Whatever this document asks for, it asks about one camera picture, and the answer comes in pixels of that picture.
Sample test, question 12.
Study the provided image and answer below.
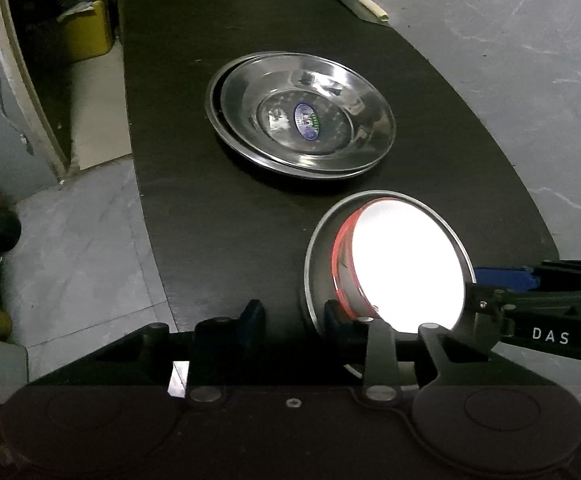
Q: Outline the large steel plate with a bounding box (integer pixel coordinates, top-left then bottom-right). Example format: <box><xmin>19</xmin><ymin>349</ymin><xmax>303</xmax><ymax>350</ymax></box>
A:
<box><xmin>204</xmin><ymin>51</ymin><xmax>387</xmax><ymax>181</ymax></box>

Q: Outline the steel plate with sticker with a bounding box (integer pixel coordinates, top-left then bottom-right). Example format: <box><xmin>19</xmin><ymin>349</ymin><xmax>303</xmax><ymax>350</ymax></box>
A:
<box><xmin>219</xmin><ymin>52</ymin><xmax>397</xmax><ymax>174</ymax></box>

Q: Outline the steel bowl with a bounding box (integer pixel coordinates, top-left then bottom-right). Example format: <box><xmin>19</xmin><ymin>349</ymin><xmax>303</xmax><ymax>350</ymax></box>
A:
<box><xmin>302</xmin><ymin>188</ymin><xmax>478</xmax><ymax>378</ymax></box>

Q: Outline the white bowl red rim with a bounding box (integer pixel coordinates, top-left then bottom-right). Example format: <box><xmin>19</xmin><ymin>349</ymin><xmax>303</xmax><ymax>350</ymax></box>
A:
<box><xmin>330</xmin><ymin>194</ymin><xmax>475</xmax><ymax>334</ymax></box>

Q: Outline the yellow bin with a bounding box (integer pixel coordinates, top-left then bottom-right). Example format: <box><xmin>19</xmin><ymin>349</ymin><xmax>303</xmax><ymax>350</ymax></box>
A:
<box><xmin>57</xmin><ymin>0</ymin><xmax>114</xmax><ymax>62</ymax></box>

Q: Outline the cleaver with cream handle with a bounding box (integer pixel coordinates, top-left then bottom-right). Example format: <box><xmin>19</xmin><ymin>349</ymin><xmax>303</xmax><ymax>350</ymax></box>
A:
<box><xmin>337</xmin><ymin>0</ymin><xmax>389</xmax><ymax>26</ymax></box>

